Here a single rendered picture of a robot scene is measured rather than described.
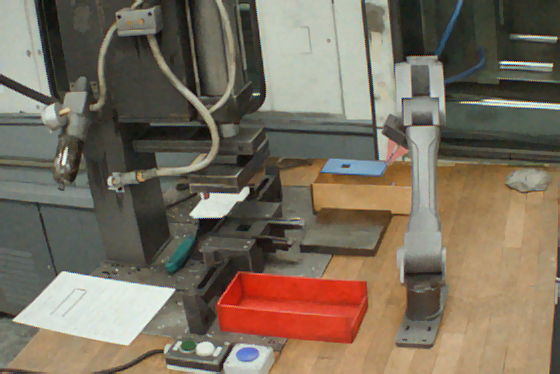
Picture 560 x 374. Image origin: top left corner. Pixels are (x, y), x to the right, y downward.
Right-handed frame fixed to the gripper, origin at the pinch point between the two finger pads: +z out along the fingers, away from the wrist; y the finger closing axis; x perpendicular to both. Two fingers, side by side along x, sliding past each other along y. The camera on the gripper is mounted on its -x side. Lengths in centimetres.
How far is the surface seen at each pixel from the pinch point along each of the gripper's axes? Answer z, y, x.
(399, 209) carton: 5.7, -7.5, 6.1
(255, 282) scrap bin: 14.1, 10.9, 43.2
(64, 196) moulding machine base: 89, 84, -34
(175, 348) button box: 19, 16, 66
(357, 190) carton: 6.9, 2.7, 6.1
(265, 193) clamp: 16.4, 19.8, 11.4
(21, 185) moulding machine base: 99, 103, -37
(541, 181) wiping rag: -11.5, -35.3, -11.2
